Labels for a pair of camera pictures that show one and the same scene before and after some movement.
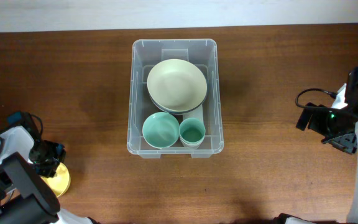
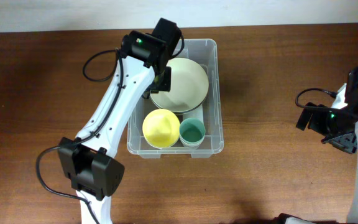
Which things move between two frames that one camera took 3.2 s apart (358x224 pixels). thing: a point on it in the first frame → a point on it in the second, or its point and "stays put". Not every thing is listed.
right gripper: (348, 144) stays put
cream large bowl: (176, 84) stays put
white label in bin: (197, 114) stays put
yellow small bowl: (61, 183) → (161, 128)
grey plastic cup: (192, 147) stays put
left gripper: (50, 169) → (166, 86)
